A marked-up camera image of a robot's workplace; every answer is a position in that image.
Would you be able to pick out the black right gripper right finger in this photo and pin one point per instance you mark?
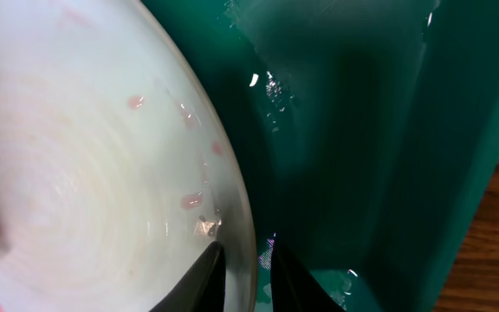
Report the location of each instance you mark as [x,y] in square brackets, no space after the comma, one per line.
[293,288]

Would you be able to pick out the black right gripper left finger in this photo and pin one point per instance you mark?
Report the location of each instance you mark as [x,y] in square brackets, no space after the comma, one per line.
[202,287]

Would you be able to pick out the light blue plate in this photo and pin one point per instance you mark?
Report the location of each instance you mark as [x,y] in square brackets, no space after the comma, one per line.
[115,171]

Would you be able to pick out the teal plastic tray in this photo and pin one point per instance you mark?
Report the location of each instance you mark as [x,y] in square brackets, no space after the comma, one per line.
[366,131]

